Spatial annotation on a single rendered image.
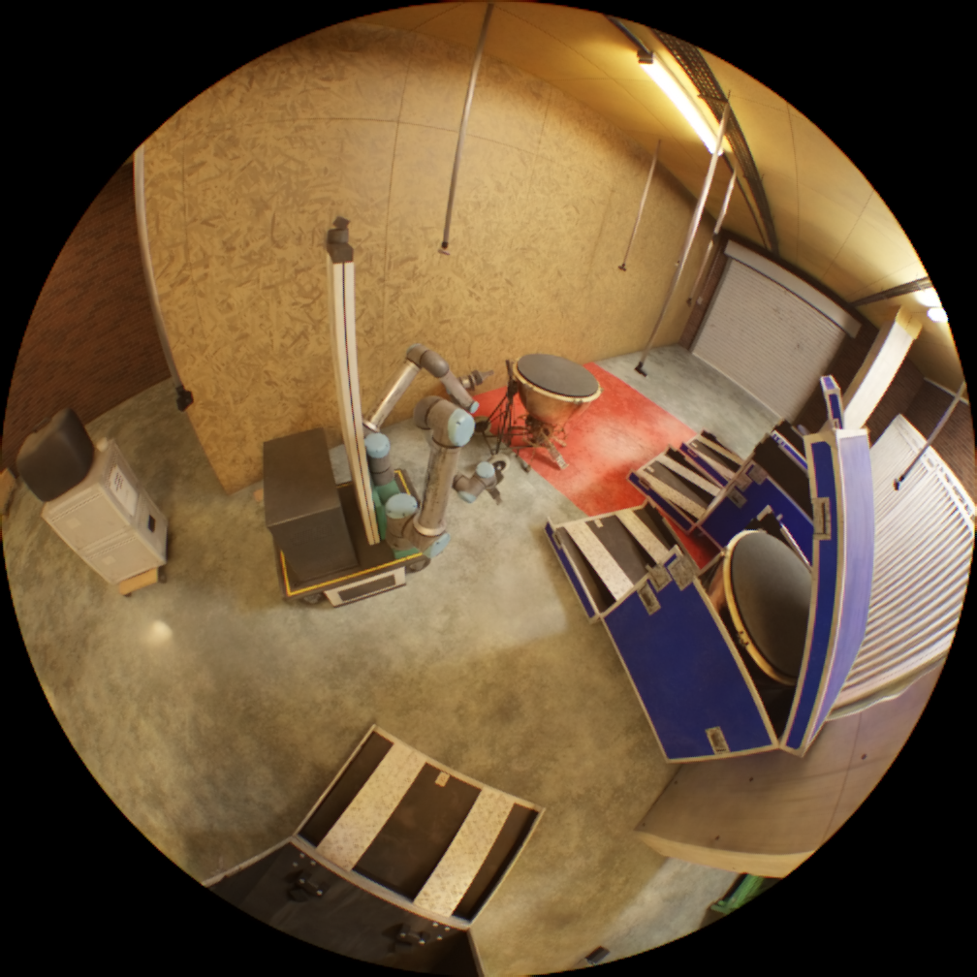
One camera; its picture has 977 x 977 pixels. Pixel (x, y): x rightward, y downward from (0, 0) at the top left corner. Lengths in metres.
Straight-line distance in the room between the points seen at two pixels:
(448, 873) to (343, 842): 0.50
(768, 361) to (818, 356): 1.27
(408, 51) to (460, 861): 4.34
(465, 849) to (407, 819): 0.32
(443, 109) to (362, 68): 0.64
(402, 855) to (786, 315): 9.27
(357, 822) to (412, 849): 0.31
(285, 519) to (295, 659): 0.95
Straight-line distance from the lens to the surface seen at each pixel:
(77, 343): 5.89
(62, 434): 2.29
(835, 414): 2.57
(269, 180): 2.24
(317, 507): 1.44
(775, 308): 8.46
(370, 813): 1.90
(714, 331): 8.64
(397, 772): 1.89
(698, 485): 3.61
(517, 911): 2.28
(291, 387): 2.54
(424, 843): 2.00
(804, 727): 1.51
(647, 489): 3.15
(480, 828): 1.95
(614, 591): 2.24
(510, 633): 2.06
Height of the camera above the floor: 1.92
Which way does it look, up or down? 47 degrees down
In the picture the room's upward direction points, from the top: 13 degrees clockwise
